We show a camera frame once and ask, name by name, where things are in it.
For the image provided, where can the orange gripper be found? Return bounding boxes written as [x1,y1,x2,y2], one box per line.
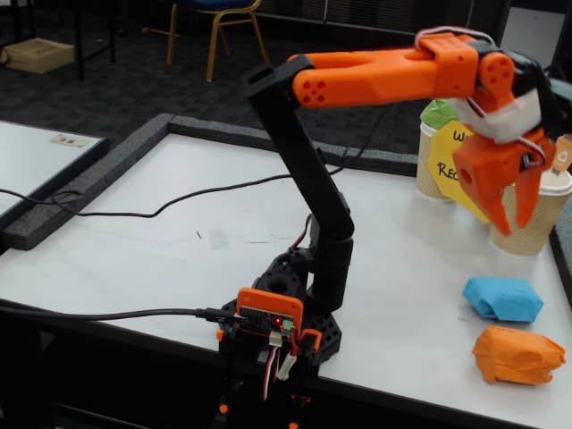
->
[451,129,546,237]

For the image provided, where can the blue paper ball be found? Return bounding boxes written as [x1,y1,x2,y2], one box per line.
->
[462,275,545,324]

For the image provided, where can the green paper ball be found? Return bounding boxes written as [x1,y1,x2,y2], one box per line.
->
[419,98,461,129]

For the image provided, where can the orange paper ball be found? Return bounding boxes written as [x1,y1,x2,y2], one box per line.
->
[472,325,568,386]

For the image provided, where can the black robot base clamp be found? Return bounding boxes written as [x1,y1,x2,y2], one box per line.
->
[214,294,344,429]

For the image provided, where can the paper cup with orange tag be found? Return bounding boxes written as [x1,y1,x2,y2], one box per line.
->
[489,169,572,257]

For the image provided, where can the orange recycling bin tag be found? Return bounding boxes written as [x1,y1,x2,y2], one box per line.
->
[551,133,572,176]

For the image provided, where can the black foam border strip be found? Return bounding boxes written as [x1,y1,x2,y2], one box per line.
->
[2,113,176,251]
[167,114,419,178]
[551,221,572,287]

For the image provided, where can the yellow welcome paper sign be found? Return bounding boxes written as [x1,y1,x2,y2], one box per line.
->
[426,119,492,224]

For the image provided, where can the paper cup with green tag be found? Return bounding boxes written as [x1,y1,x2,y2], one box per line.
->
[415,120,461,202]

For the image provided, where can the white panel on black stand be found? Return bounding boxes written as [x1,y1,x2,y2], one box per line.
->
[500,0,572,68]

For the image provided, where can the orange controller board housing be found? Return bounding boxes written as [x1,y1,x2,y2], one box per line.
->
[235,287,305,341]

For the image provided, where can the small paper label sticker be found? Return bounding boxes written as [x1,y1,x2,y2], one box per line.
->
[49,133,93,148]

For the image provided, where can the black table legs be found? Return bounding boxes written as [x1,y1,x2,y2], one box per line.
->
[71,0,117,82]

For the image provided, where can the brown cardboard box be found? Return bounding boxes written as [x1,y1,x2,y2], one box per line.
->
[0,38,76,75]

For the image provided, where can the white camera mount wrap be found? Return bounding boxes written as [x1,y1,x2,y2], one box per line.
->
[473,87,543,145]

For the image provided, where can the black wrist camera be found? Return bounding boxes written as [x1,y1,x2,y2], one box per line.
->
[507,51,572,138]

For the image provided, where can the red white arm servo wires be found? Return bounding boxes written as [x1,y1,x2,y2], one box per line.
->
[290,27,549,251]

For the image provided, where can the base wires white connector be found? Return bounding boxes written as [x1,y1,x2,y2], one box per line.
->
[261,330,299,403]

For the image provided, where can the gold frame blue seat chair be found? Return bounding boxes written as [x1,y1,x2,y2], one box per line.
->
[141,0,272,82]

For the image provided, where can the thick black usb cable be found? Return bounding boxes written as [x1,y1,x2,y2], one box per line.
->
[0,299,245,324]

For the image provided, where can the thin black power cable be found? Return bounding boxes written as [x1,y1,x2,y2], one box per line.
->
[0,106,390,220]

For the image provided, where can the white board black frame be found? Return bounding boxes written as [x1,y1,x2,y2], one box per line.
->
[0,119,110,229]

